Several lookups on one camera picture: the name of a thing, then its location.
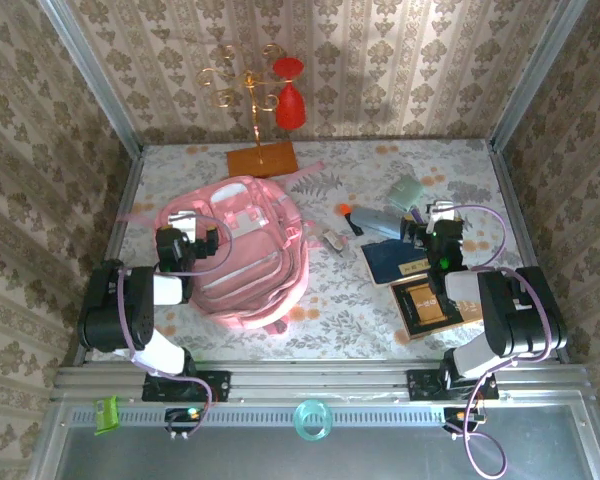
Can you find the blue-grey pencil case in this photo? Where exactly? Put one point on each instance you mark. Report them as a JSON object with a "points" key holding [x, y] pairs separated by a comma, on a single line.
{"points": [[377, 222]]}

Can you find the navy blue notebook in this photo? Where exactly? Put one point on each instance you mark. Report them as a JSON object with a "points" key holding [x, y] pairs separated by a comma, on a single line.
{"points": [[390, 260]]}

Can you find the grey-green pouch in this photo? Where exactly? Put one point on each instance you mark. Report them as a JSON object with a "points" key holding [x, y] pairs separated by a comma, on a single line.
{"points": [[404, 191]]}

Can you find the pink school backpack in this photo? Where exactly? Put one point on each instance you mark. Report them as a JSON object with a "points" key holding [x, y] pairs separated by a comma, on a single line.
{"points": [[260, 260]]}

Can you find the black marker orange cap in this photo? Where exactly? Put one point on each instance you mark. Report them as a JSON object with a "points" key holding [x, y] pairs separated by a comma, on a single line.
{"points": [[352, 222]]}

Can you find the small white eraser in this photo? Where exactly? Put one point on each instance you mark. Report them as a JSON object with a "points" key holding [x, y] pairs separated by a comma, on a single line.
{"points": [[335, 241]]}

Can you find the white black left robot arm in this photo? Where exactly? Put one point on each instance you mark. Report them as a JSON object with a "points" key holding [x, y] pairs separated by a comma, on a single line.
{"points": [[115, 310]]}

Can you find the purple pen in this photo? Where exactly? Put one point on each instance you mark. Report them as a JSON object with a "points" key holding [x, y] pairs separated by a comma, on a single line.
{"points": [[416, 214]]}

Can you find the black electronics board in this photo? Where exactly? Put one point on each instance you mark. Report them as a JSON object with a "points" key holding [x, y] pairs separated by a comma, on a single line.
{"points": [[460, 417], [180, 417]]}

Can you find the metal tray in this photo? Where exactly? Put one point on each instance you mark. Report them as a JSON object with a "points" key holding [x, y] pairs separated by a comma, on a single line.
{"points": [[280, 460]]}

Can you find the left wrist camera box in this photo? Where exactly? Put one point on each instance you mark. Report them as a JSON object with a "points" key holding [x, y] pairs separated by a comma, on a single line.
{"points": [[185, 220]]}

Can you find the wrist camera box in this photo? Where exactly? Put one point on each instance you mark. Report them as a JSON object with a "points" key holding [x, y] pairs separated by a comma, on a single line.
{"points": [[185, 220], [440, 209]]}

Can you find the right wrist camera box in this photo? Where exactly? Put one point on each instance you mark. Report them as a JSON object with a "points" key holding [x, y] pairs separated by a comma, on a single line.
{"points": [[440, 209]]}

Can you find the aluminium side rail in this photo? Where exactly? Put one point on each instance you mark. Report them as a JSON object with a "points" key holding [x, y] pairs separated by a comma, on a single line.
{"points": [[517, 215], [125, 200]]}

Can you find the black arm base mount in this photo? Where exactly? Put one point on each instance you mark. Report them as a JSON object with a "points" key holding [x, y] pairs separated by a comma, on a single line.
{"points": [[215, 385], [422, 385]]}

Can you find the aluminium frame post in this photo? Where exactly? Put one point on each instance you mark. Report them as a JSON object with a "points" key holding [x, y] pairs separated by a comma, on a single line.
{"points": [[95, 80], [535, 75]]}

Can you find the aluminium front rail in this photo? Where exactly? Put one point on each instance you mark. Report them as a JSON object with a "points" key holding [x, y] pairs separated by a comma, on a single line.
{"points": [[320, 382]]}

